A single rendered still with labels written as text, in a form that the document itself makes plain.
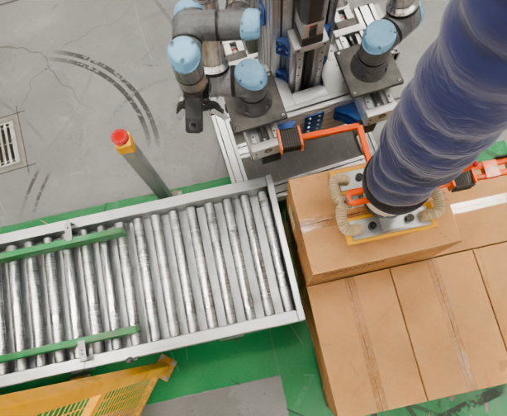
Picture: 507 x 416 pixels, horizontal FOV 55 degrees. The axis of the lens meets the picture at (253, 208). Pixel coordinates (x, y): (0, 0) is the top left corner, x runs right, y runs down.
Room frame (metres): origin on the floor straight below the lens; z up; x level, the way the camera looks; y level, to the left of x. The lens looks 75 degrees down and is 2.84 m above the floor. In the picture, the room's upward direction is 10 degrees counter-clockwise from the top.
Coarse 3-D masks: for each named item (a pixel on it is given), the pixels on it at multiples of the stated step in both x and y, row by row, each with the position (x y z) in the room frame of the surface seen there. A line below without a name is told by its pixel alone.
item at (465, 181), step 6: (462, 174) 0.44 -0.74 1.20; (468, 174) 0.43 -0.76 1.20; (474, 174) 0.43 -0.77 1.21; (456, 180) 0.42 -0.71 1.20; (462, 180) 0.42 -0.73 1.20; (468, 180) 0.41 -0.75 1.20; (474, 180) 0.41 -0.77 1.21; (456, 186) 0.40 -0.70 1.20; (462, 186) 0.39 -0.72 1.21; (468, 186) 0.39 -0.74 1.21
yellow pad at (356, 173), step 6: (348, 168) 0.57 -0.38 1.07; (354, 168) 0.56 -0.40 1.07; (360, 168) 0.56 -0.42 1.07; (330, 174) 0.56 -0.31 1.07; (348, 174) 0.54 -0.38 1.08; (354, 174) 0.54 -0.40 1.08; (360, 174) 0.53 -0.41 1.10; (354, 180) 0.52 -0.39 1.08; (360, 180) 0.51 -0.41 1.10; (342, 186) 0.50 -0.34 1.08; (348, 186) 0.50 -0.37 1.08; (354, 186) 0.49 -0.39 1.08; (360, 186) 0.49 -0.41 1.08; (342, 192) 0.48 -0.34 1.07
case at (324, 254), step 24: (288, 192) 0.58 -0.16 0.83; (312, 192) 0.54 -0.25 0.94; (312, 216) 0.44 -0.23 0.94; (312, 240) 0.34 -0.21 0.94; (336, 240) 0.33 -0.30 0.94; (384, 240) 0.29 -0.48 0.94; (408, 240) 0.28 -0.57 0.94; (432, 240) 0.26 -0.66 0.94; (456, 240) 0.25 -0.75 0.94; (312, 264) 0.25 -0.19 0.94; (336, 264) 0.23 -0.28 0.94; (360, 264) 0.22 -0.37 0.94; (384, 264) 0.23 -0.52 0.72
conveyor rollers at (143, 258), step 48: (48, 240) 0.64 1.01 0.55; (144, 240) 0.56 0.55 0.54; (192, 240) 0.51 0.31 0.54; (0, 288) 0.44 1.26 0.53; (48, 288) 0.40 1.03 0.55; (96, 288) 0.37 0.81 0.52; (144, 288) 0.33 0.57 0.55; (240, 288) 0.25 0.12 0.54; (288, 288) 0.21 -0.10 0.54; (0, 336) 0.22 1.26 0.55
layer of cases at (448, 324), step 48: (480, 192) 0.51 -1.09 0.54; (480, 240) 0.28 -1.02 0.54; (336, 288) 0.17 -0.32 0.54; (384, 288) 0.14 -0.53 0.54; (432, 288) 0.10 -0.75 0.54; (480, 288) 0.06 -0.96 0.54; (336, 336) -0.04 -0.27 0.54; (384, 336) -0.07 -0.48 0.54; (432, 336) -0.11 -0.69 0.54; (480, 336) -0.14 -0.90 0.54; (336, 384) -0.24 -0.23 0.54; (384, 384) -0.27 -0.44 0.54; (432, 384) -0.30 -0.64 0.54; (480, 384) -0.34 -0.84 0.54
